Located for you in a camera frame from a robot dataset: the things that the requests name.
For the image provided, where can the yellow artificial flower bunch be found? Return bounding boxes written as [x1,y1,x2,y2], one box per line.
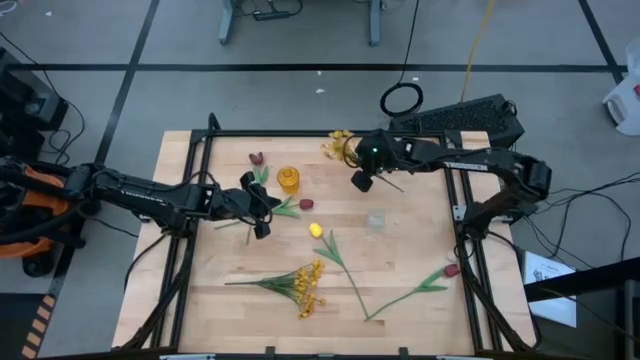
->
[224,259,327,320]
[321,129,405,194]

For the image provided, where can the black metal table frame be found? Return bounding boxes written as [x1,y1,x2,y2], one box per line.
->
[119,112,544,354]

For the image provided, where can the black power strip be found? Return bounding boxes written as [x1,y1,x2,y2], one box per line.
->
[252,9,292,22]

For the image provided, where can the white printed paper sheet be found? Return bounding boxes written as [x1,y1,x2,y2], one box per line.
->
[522,249,579,329]

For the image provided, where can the orange and black vacuum cleaner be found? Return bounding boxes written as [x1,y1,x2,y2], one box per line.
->
[0,157,101,279]

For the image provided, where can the yellow cable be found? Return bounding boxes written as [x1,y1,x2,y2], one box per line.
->
[459,0,497,103]

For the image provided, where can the yellow artificial tulip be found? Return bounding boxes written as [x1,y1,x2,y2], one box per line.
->
[308,222,371,321]

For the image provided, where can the coiled black cable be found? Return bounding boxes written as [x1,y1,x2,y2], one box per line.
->
[379,0,425,119]

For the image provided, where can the grey desk leg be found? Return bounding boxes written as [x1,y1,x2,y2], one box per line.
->
[218,0,236,46]
[368,0,384,48]

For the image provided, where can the black equipment case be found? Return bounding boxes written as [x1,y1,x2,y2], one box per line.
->
[0,47,70,161]

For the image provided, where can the yellow glass vase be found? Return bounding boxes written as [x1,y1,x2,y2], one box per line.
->
[277,166,301,195]

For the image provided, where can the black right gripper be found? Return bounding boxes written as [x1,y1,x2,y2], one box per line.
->
[351,128,401,194]

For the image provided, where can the clear glass vase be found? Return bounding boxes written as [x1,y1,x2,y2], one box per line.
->
[366,209,387,232]

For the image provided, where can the black desk edge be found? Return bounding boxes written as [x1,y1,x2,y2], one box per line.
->
[524,257,640,360]

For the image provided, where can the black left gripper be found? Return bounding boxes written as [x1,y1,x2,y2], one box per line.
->
[214,171,282,240]

